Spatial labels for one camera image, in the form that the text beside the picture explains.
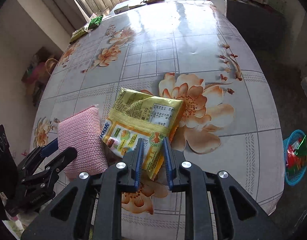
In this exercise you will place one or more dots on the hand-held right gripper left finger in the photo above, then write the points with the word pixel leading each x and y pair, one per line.
pixel 137 165

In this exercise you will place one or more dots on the brown flat packet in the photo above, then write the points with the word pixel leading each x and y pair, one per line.
pixel 149 1

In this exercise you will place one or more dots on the red gift bag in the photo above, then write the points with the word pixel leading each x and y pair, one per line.
pixel 52 66

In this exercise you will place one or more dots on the dark cabinet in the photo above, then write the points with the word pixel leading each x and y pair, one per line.
pixel 253 25

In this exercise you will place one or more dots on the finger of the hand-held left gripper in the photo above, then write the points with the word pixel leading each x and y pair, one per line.
pixel 49 148
pixel 64 157

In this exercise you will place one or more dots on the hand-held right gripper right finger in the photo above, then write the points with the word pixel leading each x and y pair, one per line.
pixel 168 165

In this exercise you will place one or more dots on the green plastic basket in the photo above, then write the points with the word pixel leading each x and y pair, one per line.
pixel 276 3

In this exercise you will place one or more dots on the small green packet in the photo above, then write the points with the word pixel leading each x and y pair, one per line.
pixel 96 21

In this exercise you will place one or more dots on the yellow snack packet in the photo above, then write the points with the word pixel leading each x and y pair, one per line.
pixel 143 112

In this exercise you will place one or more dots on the small white box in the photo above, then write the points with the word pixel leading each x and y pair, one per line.
pixel 121 9

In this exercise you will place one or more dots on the brown paper bag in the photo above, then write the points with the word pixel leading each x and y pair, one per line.
pixel 36 67

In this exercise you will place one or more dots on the blue plastic basket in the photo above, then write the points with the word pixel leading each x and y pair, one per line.
pixel 293 181

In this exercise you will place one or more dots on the yellow-green packet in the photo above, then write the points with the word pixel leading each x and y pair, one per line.
pixel 77 33

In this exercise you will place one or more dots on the pink sponge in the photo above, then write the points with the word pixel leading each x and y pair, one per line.
pixel 81 135

